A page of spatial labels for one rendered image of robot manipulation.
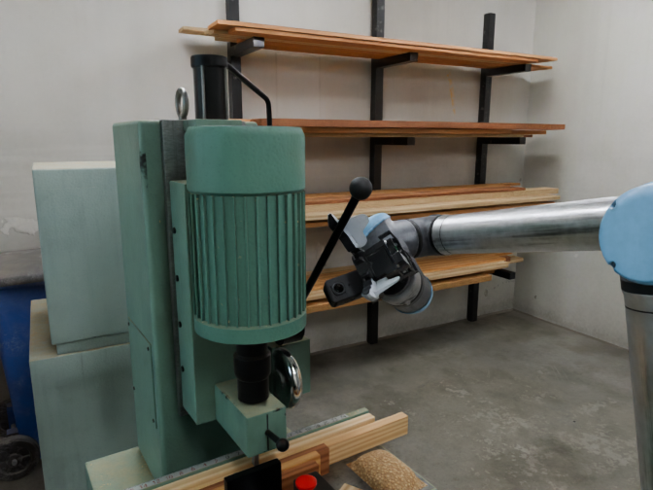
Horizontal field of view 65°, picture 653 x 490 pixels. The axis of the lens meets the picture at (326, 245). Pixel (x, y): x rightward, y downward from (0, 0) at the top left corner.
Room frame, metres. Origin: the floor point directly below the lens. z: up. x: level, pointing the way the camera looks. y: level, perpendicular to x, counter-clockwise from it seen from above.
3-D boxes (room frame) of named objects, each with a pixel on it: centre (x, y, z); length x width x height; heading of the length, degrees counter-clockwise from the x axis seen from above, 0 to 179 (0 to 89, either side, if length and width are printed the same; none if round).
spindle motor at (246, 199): (0.78, 0.12, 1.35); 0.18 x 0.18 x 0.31
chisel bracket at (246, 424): (0.80, 0.13, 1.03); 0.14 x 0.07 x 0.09; 33
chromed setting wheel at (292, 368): (0.96, 0.09, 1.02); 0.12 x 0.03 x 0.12; 33
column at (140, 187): (1.02, 0.28, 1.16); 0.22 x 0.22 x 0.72; 33
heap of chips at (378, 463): (0.82, -0.11, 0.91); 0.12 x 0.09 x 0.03; 33
